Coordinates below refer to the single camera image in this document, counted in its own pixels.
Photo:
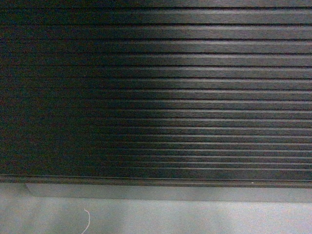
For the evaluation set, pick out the black checkout counter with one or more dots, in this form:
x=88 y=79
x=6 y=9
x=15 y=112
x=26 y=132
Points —
x=157 y=99

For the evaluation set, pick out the white thread on floor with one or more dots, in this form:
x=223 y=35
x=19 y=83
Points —
x=88 y=221

